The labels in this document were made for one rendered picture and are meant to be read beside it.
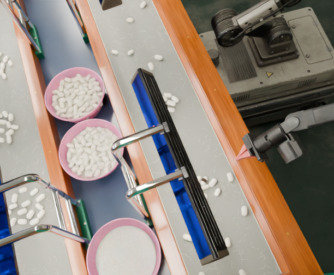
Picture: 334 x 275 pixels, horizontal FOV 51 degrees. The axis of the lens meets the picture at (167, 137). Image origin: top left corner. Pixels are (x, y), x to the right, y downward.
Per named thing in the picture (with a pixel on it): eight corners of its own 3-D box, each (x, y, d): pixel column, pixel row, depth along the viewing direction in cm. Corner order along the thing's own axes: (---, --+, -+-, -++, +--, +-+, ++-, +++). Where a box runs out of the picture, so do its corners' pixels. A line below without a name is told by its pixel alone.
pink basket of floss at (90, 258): (116, 210, 138) (110, 205, 129) (176, 241, 131) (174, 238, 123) (80, 274, 130) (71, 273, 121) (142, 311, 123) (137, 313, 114)
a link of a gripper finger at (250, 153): (233, 166, 120) (255, 153, 115) (225, 148, 123) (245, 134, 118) (243, 166, 125) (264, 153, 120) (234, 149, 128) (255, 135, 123)
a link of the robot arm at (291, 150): (303, 113, 112) (294, 114, 106) (323, 143, 109) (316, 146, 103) (273, 132, 119) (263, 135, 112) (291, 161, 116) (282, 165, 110)
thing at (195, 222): (153, 75, 118) (150, 63, 112) (229, 255, 93) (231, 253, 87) (131, 83, 118) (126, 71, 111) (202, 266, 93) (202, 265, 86)
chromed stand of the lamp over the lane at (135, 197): (175, 165, 143) (164, 117, 102) (194, 210, 135) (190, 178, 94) (132, 182, 142) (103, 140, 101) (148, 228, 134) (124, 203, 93)
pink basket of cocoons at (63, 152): (103, 117, 155) (97, 106, 147) (141, 157, 146) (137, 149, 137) (55, 155, 150) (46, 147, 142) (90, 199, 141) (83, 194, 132)
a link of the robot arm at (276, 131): (284, 120, 115) (279, 121, 110) (296, 138, 113) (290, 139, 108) (267, 131, 118) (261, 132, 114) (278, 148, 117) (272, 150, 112)
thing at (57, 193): (83, 201, 141) (35, 166, 100) (96, 249, 133) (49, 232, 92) (39, 217, 140) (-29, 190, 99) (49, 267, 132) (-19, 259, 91)
